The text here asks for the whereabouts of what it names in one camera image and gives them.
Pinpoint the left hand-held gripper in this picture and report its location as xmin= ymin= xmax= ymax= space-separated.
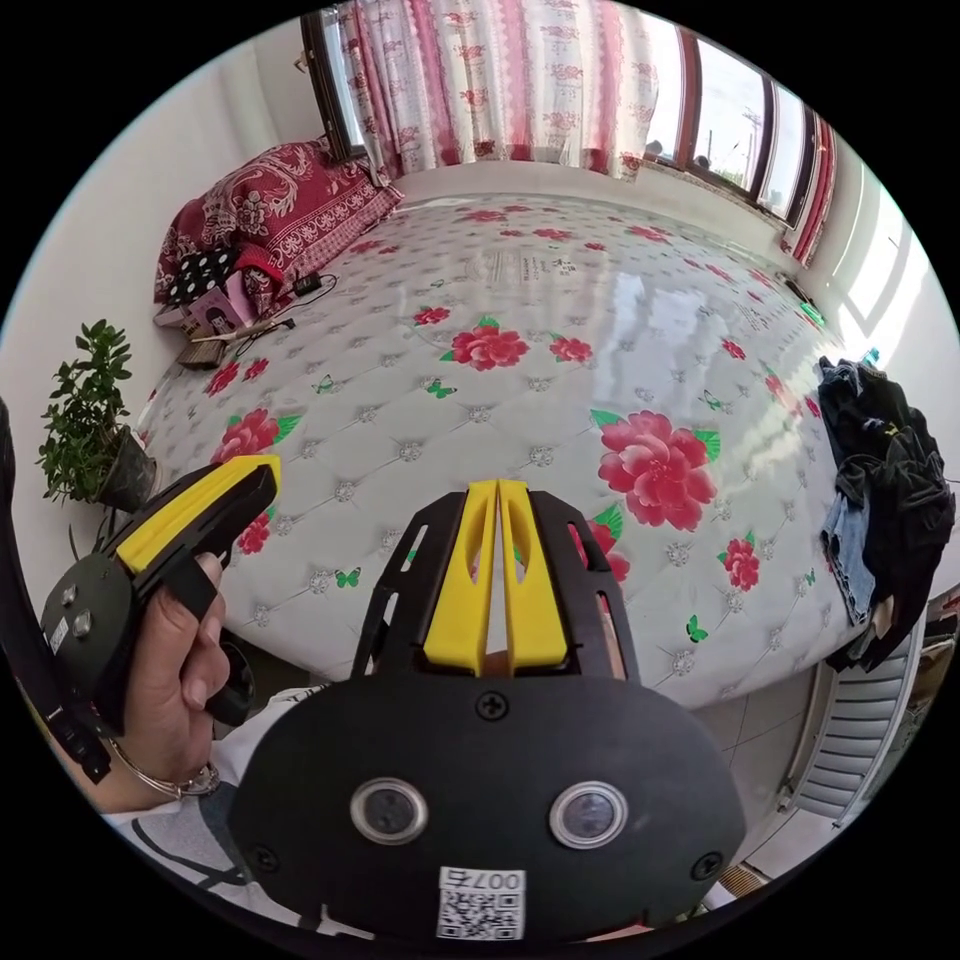
xmin=40 ymin=452 xmax=283 ymax=738

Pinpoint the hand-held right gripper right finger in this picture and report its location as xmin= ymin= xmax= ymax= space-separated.
xmin=498 ymin=479 xmax=578 ymax=675

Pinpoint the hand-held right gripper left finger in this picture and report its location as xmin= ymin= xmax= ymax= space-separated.
xmin=422 ymin=479 xmax=499 ymax=677

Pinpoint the person's left forearm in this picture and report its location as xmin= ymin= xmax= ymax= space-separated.
xmin=97 ymin=738 xmax=223 ymax=816

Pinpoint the person's left hand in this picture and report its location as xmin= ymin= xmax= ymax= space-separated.
xmin=112 ymin=557 xmax=228 ymax=786

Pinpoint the potted green plant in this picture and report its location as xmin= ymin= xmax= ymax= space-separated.
xmin=36 ymin=318 xmax=160 ymax=514

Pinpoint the hand broom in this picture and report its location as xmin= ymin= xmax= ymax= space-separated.
xmin=177 ymin=317 xmax=298 ymax=370

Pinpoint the pink box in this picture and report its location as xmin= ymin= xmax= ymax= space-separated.
xmin=152 ymin=271 xmax=261 ymax=340

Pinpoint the bed with flowered sheet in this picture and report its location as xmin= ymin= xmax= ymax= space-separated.
xmin=134 ymin=191 xmax=880 ymax=711

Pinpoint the black white-dotted bag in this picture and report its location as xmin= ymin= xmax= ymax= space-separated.
xmin=165 ymin=246 xmax=236 ymax=307

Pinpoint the red knitted hat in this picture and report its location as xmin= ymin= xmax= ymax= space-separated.
xmin=233 ymin=243 xmax=287 ymax=303

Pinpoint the red patterned folded quilt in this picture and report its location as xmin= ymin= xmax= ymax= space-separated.
xmin=153 ymin=137 xmax=407 ymax=316

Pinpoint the person's body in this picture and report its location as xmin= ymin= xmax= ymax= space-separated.
xmin=103 ymin=674 xmax=376 ymax=943

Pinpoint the white radiator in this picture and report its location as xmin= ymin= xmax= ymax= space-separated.
xmin=778 ymin=620 xmax=933 ymax=828

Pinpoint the pile of clothes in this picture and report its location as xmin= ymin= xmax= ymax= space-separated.
xmin=815 ymin=355 xmax=959 ymax=674

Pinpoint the narrow red flowered curtain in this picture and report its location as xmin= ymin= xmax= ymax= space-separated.
xmin=779 ymin=112 xmax=839 ymax=269

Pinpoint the wide red flowered curtain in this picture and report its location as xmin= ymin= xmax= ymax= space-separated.
xmin=335 ymin=0 xmax=663 ymax=184

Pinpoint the window with dark frame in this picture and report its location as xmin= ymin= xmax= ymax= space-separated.
xmin=299 ymin=0 xmax=838 ymax=226

